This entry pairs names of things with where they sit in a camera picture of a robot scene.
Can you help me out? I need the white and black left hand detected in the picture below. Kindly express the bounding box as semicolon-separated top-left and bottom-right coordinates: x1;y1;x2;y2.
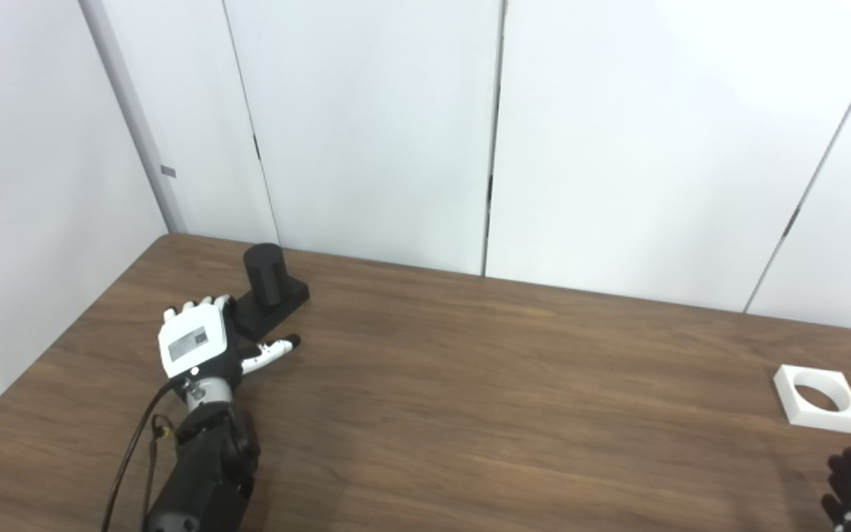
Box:
157;295;301;392

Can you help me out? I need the black peg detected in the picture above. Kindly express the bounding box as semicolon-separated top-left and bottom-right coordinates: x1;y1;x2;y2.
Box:
232;242;311;342

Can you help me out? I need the white square piece with hole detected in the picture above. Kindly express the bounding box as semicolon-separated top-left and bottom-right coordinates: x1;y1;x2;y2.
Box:
773;364;851;434

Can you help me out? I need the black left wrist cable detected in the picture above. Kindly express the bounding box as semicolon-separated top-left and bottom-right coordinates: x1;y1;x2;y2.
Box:
100;381;184;532

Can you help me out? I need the grey wall post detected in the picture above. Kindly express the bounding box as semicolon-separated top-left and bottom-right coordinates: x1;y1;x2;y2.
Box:
78;0;187;234

